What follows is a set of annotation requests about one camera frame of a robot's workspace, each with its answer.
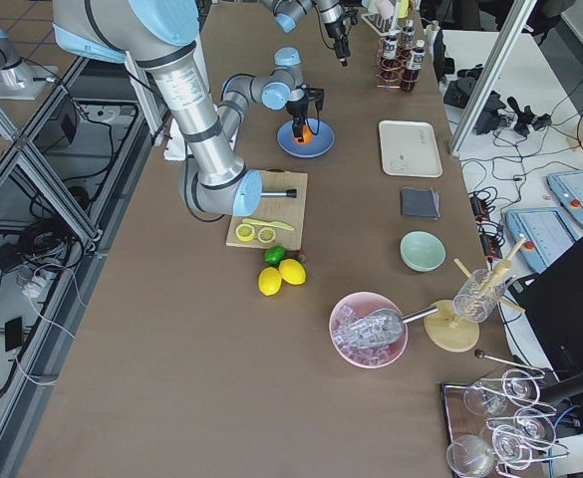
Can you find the white camera mast base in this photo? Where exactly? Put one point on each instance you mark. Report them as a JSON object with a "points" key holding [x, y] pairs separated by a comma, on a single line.
{"points": [[175, 146]]}

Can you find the left rear tea bottle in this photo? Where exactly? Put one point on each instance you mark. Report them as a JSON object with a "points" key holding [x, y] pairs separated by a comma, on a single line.
{"points": [[407, 34]]}

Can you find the lemon half slice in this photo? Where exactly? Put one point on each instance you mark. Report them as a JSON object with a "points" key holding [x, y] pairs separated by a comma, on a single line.
{"points": [[245, 232], [266, 235]]}

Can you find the aluminium frame post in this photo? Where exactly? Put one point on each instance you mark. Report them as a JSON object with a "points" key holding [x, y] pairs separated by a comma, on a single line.
{"points": [[505, 41]]}

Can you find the lower lemon half slice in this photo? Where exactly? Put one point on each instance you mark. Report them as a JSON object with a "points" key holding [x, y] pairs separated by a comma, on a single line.
{"points": [[245, 232]]}

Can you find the upper lemon half slice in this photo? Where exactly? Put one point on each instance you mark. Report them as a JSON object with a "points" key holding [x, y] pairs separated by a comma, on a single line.
{"points": [[266, 235]]}

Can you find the grey folded cloth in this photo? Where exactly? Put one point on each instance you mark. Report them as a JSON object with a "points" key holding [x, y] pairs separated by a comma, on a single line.
{"points": [[420, 203]]}

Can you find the right rear tea bottle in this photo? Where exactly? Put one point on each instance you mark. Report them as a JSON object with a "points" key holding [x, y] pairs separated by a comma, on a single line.
{"points": [[389, 65]]}

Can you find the yellow plastic knife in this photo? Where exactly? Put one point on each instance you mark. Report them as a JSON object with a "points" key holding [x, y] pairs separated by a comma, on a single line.
{"points": [[273, 224]]}

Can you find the copper wire bottle rack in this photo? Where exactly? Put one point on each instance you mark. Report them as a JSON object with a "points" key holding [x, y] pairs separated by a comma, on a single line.
{"points": [[399, 69]]}

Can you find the wooden cutting board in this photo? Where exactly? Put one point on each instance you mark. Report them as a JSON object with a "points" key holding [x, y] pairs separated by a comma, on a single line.
{"points": [[283, 209]]}

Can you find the mint green bowl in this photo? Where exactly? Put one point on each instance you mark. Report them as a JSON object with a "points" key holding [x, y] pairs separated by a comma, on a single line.
{"points": [[422, 251]]}

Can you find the front tea bottle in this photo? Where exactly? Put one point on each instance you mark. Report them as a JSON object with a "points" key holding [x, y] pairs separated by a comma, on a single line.
{"points": [[413, 65]]}

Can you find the lower whole lemon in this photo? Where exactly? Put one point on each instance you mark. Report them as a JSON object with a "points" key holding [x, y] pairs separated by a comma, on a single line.
{"points": [[269, 281]]}

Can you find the tea bottle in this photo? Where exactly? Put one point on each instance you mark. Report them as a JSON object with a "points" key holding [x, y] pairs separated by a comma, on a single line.
{"points": [[413, 65], [407, 34], [389, 65]]}

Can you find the wooden cup tree stand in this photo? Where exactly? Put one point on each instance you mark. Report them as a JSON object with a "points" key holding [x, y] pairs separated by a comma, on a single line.
{"points": [[454, 334]]}

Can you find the black tray with glasses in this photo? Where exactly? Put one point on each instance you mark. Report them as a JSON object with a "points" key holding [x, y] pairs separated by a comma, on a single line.
{"points": [[499, 427]]}

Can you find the blue round plate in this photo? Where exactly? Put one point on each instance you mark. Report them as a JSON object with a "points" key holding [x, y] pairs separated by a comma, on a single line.
{"points": [[321, 142]]}

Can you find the cream rabbit tray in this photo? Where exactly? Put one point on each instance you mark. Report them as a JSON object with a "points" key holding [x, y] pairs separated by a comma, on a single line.
{"points": [[409, 149]]}

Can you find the steel ice scoop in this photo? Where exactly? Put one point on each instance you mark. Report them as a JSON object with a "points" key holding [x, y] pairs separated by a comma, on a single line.
{"points": [[386, 326]]}

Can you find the near teach pendant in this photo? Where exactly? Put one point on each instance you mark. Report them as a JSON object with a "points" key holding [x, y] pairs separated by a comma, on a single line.
{"points": [[547, 231]]}

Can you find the pink bowl of ice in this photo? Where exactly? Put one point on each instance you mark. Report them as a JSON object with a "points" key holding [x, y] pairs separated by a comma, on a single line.
{"points": [[342, 330]]}

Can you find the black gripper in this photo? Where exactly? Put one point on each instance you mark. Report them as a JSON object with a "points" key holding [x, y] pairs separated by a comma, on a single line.
{"points": [[332, 27], [297, 108]]}

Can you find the green lime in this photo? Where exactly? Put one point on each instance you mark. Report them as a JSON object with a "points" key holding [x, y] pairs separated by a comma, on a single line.
{"points": [[274, 255]]}

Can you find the orange tangerine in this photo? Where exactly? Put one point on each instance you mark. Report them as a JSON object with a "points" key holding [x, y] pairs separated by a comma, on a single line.
{"points": [[305, 136]]}

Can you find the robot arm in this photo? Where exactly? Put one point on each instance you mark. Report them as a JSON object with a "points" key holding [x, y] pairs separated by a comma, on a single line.
{"points": [[160, 36], [288, 14]]}

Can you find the clear glass on stand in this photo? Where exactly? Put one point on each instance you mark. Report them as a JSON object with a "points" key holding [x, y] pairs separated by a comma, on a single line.
{"points": [[472, 302]]}

